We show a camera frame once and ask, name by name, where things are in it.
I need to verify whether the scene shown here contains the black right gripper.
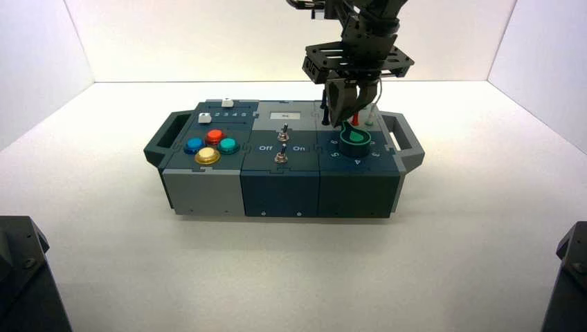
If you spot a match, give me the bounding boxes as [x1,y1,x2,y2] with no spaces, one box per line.
[301,27,416,128]

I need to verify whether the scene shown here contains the dark green rotary knob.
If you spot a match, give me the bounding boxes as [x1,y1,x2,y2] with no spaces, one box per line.
[339,127,372,158]

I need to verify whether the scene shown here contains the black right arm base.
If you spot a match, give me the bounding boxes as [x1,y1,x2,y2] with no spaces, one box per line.
[541,221,587,332]

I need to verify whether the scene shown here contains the grey and teal control box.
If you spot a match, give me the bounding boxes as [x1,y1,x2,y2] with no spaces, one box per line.
[143,98,426,219]

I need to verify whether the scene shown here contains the teal round push button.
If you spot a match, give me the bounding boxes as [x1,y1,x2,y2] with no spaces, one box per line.
[217,138,240,155]

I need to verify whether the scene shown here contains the yellow round push button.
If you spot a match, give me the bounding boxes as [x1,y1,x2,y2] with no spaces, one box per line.
[195,147,221,165]

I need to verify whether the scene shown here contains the blue round push button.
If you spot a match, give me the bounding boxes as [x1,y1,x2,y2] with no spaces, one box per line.
[184,137,206,155]

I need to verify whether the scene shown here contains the black patch cable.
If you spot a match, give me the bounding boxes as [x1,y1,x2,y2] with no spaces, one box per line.
[320,89,331,126]

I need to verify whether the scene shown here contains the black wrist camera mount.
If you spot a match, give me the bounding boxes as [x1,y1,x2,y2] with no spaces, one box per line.
[286,0,343,21]

